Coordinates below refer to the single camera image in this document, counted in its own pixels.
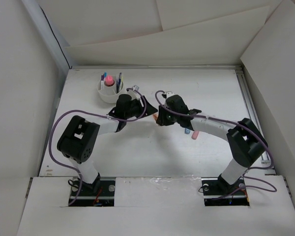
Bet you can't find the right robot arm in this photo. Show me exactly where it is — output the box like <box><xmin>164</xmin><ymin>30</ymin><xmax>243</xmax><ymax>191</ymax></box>
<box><xmin>155</xmin><ymin>90</ymin><xmax>268</xmax><ymax>195</ymax></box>

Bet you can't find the pink highlighter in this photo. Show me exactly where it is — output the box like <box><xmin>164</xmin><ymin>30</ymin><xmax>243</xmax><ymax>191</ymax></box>
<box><xmin>191</xmin><ymin>131</ymin><xmax>199</xmax><ymax>140</ymax></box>

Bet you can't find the purple capped white marker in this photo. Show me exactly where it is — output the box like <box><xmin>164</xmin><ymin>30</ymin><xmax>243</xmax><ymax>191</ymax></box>
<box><xmin>100</xmin><ymin>74</ymin><xmax>105</xmax><ymax>90</ymax></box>

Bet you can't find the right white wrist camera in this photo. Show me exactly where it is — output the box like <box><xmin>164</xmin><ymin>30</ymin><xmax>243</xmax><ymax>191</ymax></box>
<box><xmin>162</xmin><ymin>91</ymin><xmax>175</xmax><ymax>99</ymax></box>

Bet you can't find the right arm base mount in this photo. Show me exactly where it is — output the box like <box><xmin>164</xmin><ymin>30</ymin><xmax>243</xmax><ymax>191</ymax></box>
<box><xmin>198</xmin><ymin>177</ymin><xmax>250</xmax><ymax>207</ymax></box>

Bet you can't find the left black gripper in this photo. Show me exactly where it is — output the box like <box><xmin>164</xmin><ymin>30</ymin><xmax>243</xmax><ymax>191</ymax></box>
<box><xmin>124</xmin><ymin>96</ymin><xmax>157</xmax><ymax>119</ymax></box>

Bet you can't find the right aluminium rail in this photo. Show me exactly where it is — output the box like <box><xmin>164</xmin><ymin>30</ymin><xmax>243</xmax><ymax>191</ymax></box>
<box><xmin>235</xmin><ymin>67</ymin><xmax>270</xmax><ymax>167</ymax></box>

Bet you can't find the pink capped clear bottle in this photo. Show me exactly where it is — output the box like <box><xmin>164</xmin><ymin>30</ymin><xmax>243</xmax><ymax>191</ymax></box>
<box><xmin>104</xmin><ymin>75</ymin><xmax>115</xmax><ymax>87</ymax></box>

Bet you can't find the white round divided organizer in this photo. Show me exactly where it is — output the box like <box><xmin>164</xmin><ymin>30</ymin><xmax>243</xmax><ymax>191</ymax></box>
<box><xmin>97</xmin><ymin>76</ymin><xmax>126</xmax><ymax>104</ymax></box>

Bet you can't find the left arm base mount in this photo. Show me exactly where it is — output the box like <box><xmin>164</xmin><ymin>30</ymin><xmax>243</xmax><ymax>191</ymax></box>
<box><xmin>68</xmin><ymin>178</ymin><xmax>116</xmax><ymax>207</ymax></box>

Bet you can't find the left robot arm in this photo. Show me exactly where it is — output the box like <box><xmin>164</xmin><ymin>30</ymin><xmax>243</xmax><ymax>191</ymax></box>
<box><xmin>57</xmin><ymin>94</ymin><xmax>157</xmax><ymax>195</ymax></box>

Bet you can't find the yellow pen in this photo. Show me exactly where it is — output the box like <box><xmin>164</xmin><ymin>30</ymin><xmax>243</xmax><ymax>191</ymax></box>
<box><xmin>120</xmin><ymin>73</ymin><xmax>123</xmax><ymax>89</ymax></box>

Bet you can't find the orange highlighter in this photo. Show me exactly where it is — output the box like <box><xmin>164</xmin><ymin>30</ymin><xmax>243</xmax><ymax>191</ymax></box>
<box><xmin>153</xmin><ymin>114</ymin><xmax>158</xmax><ymax>121</ymax></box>

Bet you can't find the dark purple pen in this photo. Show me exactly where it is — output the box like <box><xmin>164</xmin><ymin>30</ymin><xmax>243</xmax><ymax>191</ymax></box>
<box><xmin>115</xmin><ymin>74</ymin><xmax>119</xmax><ymax>94</ymax></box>

